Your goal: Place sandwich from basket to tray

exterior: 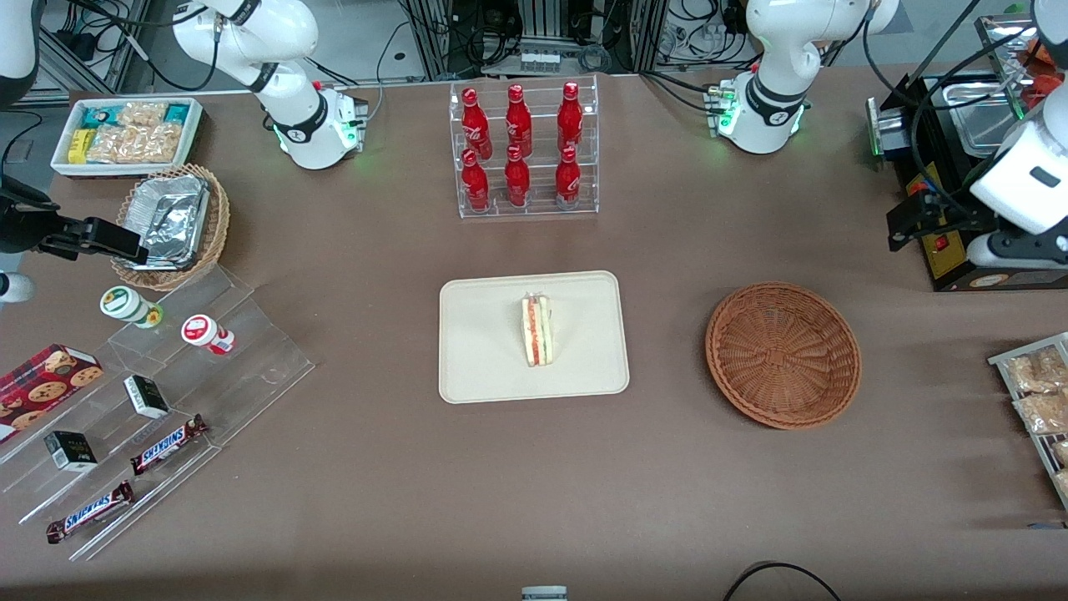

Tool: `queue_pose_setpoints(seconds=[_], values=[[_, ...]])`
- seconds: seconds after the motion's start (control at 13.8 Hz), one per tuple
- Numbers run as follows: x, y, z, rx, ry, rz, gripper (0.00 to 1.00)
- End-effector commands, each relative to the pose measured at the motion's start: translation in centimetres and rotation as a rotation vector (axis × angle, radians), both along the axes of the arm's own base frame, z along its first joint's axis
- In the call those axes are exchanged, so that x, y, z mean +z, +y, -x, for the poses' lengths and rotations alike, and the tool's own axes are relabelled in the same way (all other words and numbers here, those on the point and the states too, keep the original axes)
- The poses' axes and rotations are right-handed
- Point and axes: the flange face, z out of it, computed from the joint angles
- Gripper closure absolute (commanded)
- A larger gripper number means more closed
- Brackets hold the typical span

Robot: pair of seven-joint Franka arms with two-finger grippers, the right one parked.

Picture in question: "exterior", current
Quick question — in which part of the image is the clear acrylic bottle rack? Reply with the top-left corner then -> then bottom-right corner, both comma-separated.
448,73 -> 601,220

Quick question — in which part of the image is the white snack bin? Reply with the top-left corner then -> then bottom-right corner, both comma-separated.
50,96 -> 206,179

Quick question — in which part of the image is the black floor cable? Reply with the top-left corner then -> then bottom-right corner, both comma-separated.
721,561 -> 844,601

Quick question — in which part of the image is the snickers chocolate bar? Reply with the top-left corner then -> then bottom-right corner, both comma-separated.
45,480 -> 137,545
129,414 -> 210,477

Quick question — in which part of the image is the steel warmer pan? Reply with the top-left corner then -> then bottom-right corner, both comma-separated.
941,79 -> 1023,158

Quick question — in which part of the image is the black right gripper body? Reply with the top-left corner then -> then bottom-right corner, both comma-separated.
0,175 -> 64,254

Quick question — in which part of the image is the aluminium foil tray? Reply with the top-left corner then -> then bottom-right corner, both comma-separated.
116,173 -> 212,270

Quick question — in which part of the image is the black hot food warmer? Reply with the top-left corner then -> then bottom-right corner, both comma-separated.
866,13 -> 1068,293

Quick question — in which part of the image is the red cola bottle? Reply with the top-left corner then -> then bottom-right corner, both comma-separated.
504,83 -> 534,158
461,149 -> 492,213
503,145 -> 532,209
461,87 -> 494,161
556,81 -> 585,154
554,146 -> 583,210

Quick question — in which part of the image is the beige plastic tray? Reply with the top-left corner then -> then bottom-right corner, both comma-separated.
438,270 -> 631,406

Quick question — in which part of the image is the clear rice cracker bag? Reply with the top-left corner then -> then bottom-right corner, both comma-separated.
87,123 -> 186,164
116,101 -> 169,129

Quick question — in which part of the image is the red cookie box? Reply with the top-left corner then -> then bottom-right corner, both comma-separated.
0,343 -> 105,444

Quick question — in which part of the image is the triangular sandwich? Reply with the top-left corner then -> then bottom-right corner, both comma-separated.
521,290 -> 559,369

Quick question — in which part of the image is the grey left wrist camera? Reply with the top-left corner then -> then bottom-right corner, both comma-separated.
967,231 -> 1068,269

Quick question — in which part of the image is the large brown wicker basket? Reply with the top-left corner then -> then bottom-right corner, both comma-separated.
705,282 -> 863,432

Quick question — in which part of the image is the small black box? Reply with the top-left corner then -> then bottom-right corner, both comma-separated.
43,430 -> 99,473
123,374 -> 171,420

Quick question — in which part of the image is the small tan wicker basket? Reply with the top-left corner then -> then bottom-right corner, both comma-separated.
109,163 -> 232,292

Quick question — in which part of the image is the clear acrylic stepped stand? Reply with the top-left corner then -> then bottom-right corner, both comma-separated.
0,265 -> 317,563

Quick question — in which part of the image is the red lid yogurt bottle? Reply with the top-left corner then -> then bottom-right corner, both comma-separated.
180,313 -> 237,356

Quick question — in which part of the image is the green lid yogurt bottle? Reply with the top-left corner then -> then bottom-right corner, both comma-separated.
99,285 -> 164,330

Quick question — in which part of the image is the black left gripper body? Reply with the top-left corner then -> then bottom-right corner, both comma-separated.
920,184 -> 1000,241

